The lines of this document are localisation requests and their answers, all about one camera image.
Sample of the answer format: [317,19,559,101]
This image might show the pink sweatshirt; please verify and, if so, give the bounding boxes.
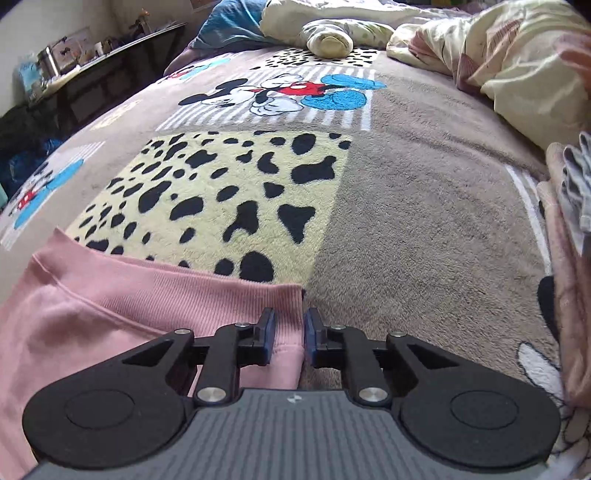
[1,230,304,479]

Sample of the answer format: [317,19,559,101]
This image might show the Mickey Mouse bed blanket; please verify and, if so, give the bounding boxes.
[0,45,583,462]

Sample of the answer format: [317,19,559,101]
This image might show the folded grey white garments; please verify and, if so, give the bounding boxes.
[559,132,591,258]

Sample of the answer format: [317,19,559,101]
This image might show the dark side desk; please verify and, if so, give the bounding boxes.
[28,23,186,138]

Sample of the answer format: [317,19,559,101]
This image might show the rolled cream baby garment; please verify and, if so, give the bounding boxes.
[298,19,394,59]

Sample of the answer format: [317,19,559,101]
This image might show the blue pillow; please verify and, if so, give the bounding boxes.
[187,0,280,52]

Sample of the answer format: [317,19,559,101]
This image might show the metal cup on desk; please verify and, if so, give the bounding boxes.
[37,46,60,81]

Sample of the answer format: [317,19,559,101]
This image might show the blue packet on desk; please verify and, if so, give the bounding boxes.
[17,61,43,103]

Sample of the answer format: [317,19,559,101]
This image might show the cream floral duvet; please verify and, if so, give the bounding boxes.
[259,1,590,148]

